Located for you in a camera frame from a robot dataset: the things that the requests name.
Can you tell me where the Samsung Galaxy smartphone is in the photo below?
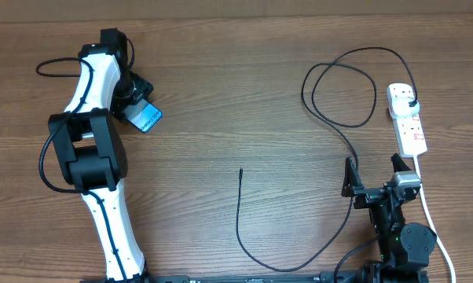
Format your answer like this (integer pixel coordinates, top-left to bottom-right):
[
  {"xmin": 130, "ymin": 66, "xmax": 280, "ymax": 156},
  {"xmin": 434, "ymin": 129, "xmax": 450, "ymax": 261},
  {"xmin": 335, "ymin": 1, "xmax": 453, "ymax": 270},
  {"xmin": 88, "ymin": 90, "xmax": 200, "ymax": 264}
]
[{"xmin": 123, "ymin": 99, "xmax": 163, "ymax": 133}]

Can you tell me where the white power strip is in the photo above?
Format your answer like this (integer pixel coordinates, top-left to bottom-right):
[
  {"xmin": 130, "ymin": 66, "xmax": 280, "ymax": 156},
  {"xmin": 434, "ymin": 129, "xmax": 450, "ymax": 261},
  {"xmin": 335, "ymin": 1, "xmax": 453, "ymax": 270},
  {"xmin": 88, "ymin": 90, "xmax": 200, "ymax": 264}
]
[{"xmin": 387, "ymin": 83, "xmax": 427, "ymax": 158}]

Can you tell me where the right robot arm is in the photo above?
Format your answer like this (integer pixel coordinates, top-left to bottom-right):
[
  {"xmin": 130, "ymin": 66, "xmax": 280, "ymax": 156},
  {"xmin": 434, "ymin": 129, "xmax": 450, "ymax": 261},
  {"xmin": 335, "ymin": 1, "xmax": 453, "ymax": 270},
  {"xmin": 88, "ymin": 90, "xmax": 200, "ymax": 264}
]
[{"xmin": 333, "ymin": 153, "xmax": 438, "ymax": 282}]

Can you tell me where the white power strip cord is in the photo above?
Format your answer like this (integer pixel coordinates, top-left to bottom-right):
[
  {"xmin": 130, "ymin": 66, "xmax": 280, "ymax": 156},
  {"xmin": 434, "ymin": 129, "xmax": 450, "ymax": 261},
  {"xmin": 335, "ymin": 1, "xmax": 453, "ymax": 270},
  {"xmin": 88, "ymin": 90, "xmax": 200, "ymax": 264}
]
[{"xmin": 412, "ymin": 155, "xmax": 457, "ymax": 283}]

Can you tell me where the white charger plug adapter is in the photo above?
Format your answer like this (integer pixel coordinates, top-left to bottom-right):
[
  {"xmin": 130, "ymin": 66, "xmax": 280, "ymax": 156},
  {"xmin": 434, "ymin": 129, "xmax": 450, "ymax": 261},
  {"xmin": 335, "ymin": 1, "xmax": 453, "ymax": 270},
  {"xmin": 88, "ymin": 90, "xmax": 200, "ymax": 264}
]
[{"xmin": 389, "ymin": 96, "xmax": 420, "ymax": 119}]

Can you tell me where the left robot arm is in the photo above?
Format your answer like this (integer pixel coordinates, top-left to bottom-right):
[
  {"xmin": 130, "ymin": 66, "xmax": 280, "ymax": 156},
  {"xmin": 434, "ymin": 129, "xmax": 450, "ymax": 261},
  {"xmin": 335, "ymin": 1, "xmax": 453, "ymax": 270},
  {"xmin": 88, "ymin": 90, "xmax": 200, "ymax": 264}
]
[{"xmin": 40, "ymin": 28, "xmax": 163, "ymax": 282}]

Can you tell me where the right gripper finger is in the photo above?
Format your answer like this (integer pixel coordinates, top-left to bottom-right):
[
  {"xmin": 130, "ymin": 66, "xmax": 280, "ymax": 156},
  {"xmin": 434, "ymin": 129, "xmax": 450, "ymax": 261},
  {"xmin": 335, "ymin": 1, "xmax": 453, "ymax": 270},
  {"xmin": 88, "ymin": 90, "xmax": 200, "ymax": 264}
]
[
  {"xmin": 341, "ymin": 157, "xmax": 363, "ymax": 197},
  {"xmin": 390, "ymin": 153, "xmax": 410, "ymax": 173}
]

